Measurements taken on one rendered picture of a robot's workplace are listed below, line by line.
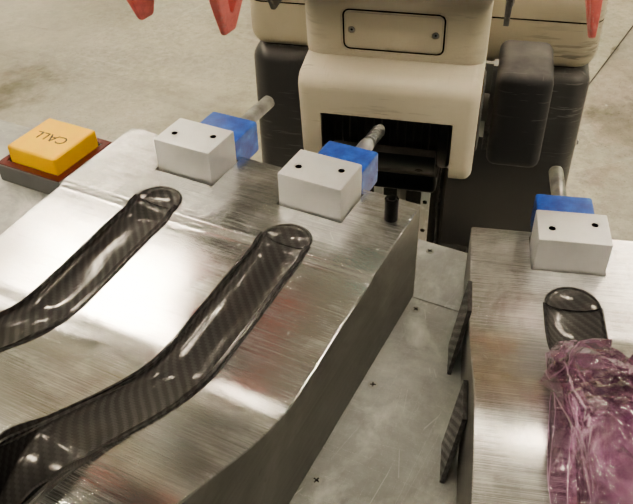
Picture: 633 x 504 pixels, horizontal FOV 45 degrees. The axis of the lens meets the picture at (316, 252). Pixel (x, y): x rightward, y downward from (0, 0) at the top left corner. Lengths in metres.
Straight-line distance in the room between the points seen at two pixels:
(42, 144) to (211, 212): 0.27
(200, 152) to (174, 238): 0.07
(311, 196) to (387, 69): 0.43
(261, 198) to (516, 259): 0.19
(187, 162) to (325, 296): 0.17
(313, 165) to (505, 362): 0.19
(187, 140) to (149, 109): 2.01
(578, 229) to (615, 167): 1.78
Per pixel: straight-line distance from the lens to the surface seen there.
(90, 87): 2.79
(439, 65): 0.95
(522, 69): 1.08
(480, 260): 0.57
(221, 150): 0.58
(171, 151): 0.59
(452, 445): 0.47
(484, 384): 0.43
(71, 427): 0.40
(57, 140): 0.78
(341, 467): 0.50
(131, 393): 0.44
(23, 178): 0.78
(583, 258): 0.56
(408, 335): 0.58
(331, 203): 0.53
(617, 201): 2.21
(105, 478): 0.36
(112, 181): 0.60
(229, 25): 0.53
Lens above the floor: 1.21
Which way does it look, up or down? 40 degrees down
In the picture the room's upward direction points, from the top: 2 degrees counter-clockwise
